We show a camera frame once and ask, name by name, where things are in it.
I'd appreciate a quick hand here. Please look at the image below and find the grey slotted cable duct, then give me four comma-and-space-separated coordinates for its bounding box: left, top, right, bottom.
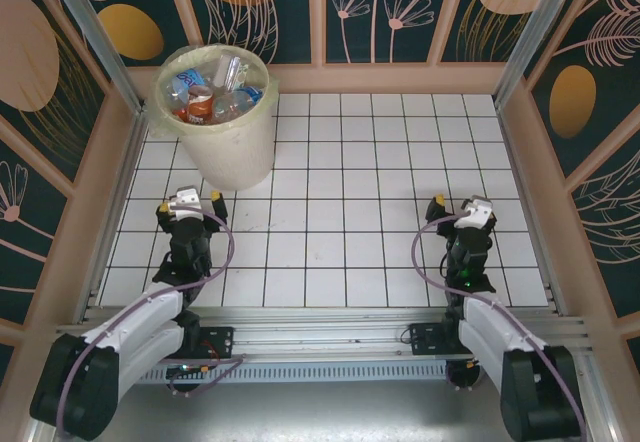
134, 364, 451, 384

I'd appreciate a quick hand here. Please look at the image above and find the cream plastic bin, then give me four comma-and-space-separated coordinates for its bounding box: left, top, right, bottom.
152, 44, 280, 192

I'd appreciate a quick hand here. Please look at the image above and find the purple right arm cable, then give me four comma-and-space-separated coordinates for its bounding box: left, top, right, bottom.
410, 214, 589, 442

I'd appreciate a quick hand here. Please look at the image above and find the aluminium side rail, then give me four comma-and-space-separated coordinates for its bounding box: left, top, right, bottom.
74, 111, 149, 326
493, 96, 571, 319

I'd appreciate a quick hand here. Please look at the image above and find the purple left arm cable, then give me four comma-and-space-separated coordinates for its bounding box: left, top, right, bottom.
55, 209, 236, 438

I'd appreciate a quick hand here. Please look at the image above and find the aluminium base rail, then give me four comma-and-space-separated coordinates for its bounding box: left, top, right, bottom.
47, 306, 594, 366

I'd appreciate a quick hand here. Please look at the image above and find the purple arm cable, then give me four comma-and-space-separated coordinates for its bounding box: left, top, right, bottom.
55, 209, 236, 438
410, 214, 589, 442

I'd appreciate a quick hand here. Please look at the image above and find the cream waste bin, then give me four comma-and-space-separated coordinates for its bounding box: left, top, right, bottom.
151, 43, 280, 139

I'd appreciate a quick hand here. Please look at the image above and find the aluminium frame post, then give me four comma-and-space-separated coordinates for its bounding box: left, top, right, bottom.
40, 0, 144, 116
492, 0, 586, 111

